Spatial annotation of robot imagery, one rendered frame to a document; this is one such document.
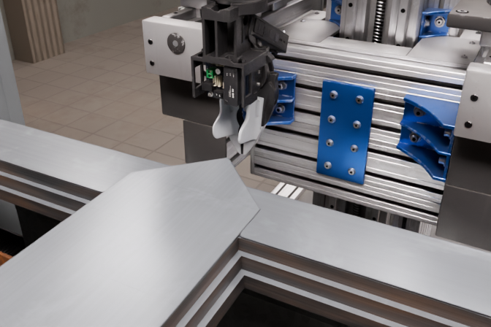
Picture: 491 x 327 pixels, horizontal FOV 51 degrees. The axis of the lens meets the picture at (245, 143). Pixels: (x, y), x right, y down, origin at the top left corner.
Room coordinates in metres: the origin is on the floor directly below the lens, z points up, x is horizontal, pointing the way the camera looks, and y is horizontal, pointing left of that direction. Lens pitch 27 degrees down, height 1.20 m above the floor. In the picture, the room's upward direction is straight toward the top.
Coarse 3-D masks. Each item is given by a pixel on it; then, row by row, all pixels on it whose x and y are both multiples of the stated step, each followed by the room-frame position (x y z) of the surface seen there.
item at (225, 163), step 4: (212, 160) 0.59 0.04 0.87; (216, 160) 0.59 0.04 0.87; (220, 160) 0.59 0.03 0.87; (224, 160) 0.59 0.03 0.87; (228, 160) 0.59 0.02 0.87; (204, 164) 0.58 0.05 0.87; (208, 164) 0.58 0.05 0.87; (212, 164) 0.58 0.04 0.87; (216, 164) 0.58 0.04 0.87; (220, 164) 0.58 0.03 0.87; (224, 164) 0.58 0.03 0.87; (228, 164) 0.58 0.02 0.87; (232, 164) 0.58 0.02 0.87; (220, 168) 0.57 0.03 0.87; (224, 168) 0.57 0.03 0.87; (228, 168) 0.57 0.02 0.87; (232, 168) 0.57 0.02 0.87; (236, 172) 0.56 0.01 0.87
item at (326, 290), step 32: (0, 192) 0.58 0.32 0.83; (32, 192) 0.56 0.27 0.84; (64, 192) 0.54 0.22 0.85; (96, 192) 0.52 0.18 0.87; (224, 256) 0.41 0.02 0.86; (256, 256) 0.42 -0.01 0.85; (288, 256) 0.41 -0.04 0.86; (224, 288) 0.39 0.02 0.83; (256, 288) 0.41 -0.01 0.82; (288, 288) 0.39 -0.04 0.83; (320, 288) 0.38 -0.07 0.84; (352, 288) 0.37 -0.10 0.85; (384, 288) 0.36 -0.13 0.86; (192, 320) 0.34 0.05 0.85; (352, 320) 0.36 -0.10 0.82; (384, 320) 0.35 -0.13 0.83; (416, 320) 0.34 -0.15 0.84; (448, 320) 0.33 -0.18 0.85; (480, 320) 0.32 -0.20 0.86
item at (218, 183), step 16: (144, 176) 0.55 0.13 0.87; (160, 176) 0.55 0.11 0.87; (176, 176) 0.55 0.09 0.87; (192, 176) 0.55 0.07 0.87; (208, 176) 0.55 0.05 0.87; (224, 176) 0.55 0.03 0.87; (208, 192) 0.51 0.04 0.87; (224, 192) 0.51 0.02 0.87; (240, 192) 0.51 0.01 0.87; (256, 208) 0.48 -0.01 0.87
